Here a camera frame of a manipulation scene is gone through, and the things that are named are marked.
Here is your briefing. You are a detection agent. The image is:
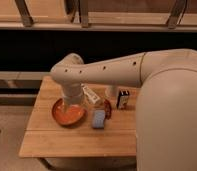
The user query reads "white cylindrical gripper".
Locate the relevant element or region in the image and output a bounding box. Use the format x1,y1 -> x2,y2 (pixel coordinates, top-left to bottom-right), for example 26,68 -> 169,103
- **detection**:
61,83 -> 84,111

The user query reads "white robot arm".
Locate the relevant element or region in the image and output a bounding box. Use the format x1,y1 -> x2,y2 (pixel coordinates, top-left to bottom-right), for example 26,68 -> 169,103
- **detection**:
50,49 -> 197,171

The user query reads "orange ceramic bowl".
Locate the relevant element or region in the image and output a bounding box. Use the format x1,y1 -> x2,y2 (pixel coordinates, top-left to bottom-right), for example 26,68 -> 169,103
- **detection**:
52,98 -> 86,126

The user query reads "blue eraser sponge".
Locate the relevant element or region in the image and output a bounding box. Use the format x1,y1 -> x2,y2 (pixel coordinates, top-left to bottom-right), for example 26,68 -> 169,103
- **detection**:
92,110 -> 105,129

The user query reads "clear plastic bottle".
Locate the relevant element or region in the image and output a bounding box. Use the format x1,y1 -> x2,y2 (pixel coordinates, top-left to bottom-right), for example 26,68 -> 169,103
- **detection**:
81,84 -> 112,119

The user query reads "blue black box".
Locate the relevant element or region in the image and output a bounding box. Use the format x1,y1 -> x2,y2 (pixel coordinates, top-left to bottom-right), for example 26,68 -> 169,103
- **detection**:
116,90 -> 130,109

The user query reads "wooden table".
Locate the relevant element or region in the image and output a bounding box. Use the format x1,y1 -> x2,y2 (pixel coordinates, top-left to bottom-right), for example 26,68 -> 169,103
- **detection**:
19,76 -> 138,158

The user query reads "wooden shelf with brackets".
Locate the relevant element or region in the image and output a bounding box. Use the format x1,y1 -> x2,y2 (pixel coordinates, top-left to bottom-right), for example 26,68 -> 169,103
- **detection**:
0,0 -> 197,32

